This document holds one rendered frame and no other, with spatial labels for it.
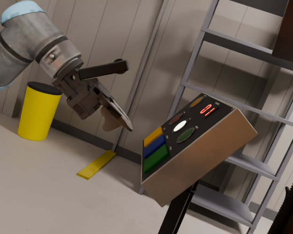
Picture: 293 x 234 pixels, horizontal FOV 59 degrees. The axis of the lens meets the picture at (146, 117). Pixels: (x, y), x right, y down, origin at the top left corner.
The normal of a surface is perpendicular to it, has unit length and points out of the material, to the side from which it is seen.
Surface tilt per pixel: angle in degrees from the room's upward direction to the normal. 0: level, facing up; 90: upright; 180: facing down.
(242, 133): 90
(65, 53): 61
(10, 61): 111
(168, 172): 90
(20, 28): 95
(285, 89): 90
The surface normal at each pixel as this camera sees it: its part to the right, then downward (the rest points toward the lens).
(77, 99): 0.01, 0.20
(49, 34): 0.44, -0.19
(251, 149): -0.19, 0.13
